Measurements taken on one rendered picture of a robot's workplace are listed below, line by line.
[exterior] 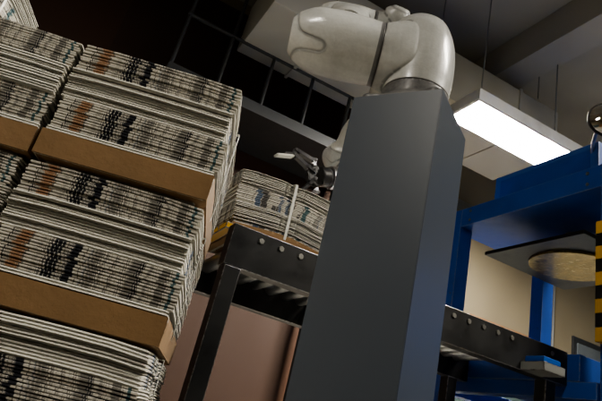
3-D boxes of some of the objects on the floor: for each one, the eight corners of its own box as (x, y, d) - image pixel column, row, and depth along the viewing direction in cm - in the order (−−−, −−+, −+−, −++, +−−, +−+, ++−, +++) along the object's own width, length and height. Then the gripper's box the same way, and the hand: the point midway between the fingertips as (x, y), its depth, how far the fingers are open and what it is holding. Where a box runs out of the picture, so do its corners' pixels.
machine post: (528, 575, 245) (545, 247, 309) (513, 568, 252) (532, 250, 317) (543, 577, 248) (555, 252, 312) (527, 571, 255) (543, 255, 320)
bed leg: (136, 552, 123) (224, 262, 151) (131, 545, 128) (217, 265, 156) (161, 556, 125) (243, 268, 153) (155, 549, 130) (236, 272, 158)
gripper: (331, 142, 208) (279, 136, 198) (336, 207, 201) (282, 204, 191) (321, 149, 214) (270, 143, 205) (326, 212, 207) (273, 209, 197)
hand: (279, 173), depth 198 cm, fingers open, 13 cm apart
